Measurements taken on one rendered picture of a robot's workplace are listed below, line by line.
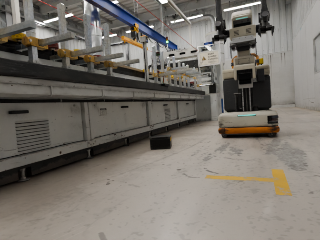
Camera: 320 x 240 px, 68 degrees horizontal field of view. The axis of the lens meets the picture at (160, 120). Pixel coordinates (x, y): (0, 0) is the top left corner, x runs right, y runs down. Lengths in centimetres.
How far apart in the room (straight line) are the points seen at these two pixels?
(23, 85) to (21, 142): 42
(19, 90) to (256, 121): 219
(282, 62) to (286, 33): 124
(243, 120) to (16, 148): 212
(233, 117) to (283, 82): 928
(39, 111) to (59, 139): 27
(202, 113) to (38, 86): 466
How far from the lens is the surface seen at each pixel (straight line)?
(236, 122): 273
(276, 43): 1215
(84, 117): 212
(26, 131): 176
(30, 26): 125
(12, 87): 146
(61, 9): 182
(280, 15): 1246
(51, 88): 161
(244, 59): 282
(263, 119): 272
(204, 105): 578
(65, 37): 145
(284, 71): 1196
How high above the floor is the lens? 40
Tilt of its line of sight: 3 degrees down
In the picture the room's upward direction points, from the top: 4 degrees counter-clockwise
